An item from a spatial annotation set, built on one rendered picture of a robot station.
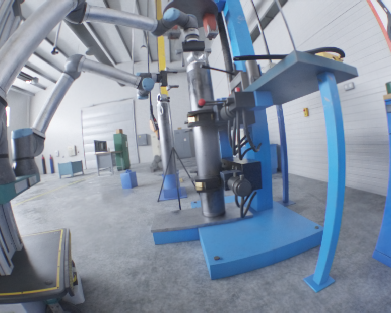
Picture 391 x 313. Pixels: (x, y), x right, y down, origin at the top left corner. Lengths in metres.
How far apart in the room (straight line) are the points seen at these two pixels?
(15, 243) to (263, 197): 1.85
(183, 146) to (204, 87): 10.19
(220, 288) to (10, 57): 1.29
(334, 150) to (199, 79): 1.14
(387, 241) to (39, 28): 1.79
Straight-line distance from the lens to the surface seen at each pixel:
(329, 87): 0.80
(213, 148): 1.43
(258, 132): 1.57
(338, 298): 1.05
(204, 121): 1.22
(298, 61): 0.68
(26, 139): 1.17
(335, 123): 0.78
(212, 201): 1.49
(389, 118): 1.13
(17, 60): 0.63
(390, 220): 1.22
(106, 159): 7.22
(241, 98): 0.93
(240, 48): 1.76
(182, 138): 11.60
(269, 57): 0.72
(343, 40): 2.85
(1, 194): 0.68
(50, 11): 0.73
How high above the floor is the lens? 0.76
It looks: 3 degrees down
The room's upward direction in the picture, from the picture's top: 6 degrees counter-clockwise
